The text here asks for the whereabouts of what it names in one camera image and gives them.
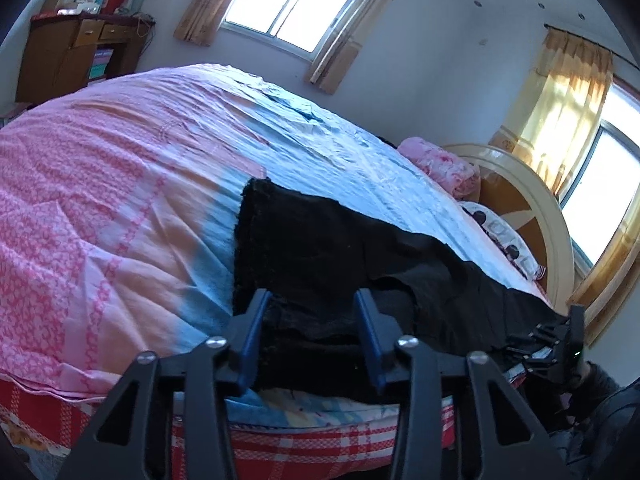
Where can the pink floral folded quilt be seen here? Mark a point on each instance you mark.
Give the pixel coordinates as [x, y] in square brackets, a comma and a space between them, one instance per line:
[456, 176]

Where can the far sliding window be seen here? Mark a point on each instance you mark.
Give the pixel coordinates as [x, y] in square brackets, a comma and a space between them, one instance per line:
[296, 26]

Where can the brown wooden desk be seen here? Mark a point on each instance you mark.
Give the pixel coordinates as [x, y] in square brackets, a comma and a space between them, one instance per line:
[60, 48]

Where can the right peach curtain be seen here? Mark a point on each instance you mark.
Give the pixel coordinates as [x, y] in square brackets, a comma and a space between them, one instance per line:
[339, 51]

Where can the left peach curtain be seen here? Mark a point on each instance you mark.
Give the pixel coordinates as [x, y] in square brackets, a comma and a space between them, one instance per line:
[200, 21]

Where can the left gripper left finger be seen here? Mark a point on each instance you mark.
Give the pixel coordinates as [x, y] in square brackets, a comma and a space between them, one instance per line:
[129, 436]

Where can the window by headboard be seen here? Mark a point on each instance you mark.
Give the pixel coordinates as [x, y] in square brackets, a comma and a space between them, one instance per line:
[607, 180]

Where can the white patterned pillow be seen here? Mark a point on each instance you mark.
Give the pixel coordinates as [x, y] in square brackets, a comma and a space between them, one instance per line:
[507, 240]

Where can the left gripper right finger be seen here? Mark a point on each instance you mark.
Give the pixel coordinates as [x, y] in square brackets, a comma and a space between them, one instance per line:
[458, 416]

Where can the red plaid mattress sheet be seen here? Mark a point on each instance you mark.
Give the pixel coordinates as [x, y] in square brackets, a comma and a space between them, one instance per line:
[47, 427]

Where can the cream wooden headboard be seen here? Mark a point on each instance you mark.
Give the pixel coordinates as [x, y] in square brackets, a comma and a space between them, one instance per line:
[512, 190]

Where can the small cardboard box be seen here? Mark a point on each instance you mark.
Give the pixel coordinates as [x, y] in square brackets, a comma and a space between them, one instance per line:
[51, 6]

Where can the yellow curtain by headboard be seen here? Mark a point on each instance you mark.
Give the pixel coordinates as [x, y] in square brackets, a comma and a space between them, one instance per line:
[553, 122]

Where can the peach curtain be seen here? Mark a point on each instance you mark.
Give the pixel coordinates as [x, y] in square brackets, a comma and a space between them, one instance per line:
[200, 21]
[339, 51]

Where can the black curtain rod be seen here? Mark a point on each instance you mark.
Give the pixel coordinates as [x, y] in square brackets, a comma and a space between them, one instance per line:
[603, 46]

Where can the black pants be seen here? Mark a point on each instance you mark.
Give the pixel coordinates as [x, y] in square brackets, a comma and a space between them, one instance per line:
[312, 254]

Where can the stacked books in desk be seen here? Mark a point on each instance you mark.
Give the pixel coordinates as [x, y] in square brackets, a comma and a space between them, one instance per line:
[99, 63]

